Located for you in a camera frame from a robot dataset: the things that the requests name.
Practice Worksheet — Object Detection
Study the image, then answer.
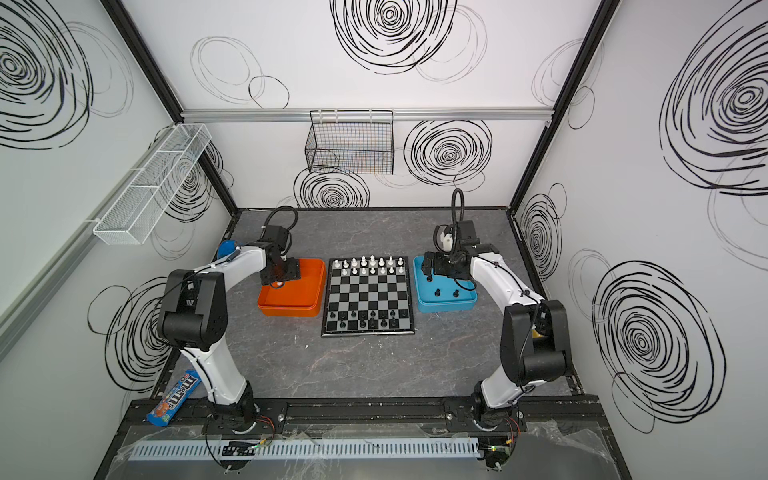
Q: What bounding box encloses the chess board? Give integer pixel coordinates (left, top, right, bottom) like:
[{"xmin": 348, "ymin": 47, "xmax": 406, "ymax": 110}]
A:
[{"xmin": 321, "ymin": 255, "xmax": 415, "ymax": 337}]

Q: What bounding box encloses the candy packet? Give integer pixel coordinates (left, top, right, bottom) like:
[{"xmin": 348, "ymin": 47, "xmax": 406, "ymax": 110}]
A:
[{"xmin": 146, "ymin": 369, "xmax": 201, "ymax": 427}]

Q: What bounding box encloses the black wire basket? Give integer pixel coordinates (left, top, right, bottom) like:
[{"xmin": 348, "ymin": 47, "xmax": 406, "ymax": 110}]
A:
[{"xmin": 304, "ymin": 109, "xmax": 395, "ymax": 175}]

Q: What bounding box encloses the blue lidded cup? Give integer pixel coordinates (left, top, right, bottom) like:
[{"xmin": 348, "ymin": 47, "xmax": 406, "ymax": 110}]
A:
[{"xmin": 216, "ymin": 240, "xmax": 240, "ymax": 262}]

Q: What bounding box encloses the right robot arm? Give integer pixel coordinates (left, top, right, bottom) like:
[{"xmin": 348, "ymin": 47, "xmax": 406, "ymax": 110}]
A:
[{"xmin": 422, "ymin": 220, "xmax": 573, "ymax": 430}]

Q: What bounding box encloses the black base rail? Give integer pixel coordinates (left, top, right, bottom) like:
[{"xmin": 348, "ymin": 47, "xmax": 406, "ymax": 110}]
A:
[{"xmin": 122, "ymin": 395, "xmax": 607, "ymax": 428}]

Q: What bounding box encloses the orange tray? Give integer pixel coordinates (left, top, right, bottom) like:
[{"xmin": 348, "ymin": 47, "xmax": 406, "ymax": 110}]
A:
[{"xmin": 257, "ymin": 259, "xmax": 327, "ymax": 317}]

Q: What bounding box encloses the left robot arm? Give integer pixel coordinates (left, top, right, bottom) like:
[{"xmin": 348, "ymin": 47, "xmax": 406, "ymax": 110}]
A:
[{"xmin": 157, "ymin": 225, "xmax": 301, "ymax": 426}]

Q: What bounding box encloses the white cable duct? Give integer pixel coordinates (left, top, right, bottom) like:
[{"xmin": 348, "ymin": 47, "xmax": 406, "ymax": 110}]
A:
[{"xmin": 127, "ymin": 437, "xmax": 481, "ymax": 462}]

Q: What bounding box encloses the white wire shelf basket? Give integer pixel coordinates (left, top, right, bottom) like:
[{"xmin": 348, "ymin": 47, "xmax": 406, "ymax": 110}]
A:
[{"xmin": 93, "ymin": 123, "xmax": 211, "ymax": 246}]

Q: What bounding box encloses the blue tray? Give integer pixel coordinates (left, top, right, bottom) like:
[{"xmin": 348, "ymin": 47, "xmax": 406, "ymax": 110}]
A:
[{"xmin": 412, "ymin": 256, "xmax": 478, "ymax": 313}]

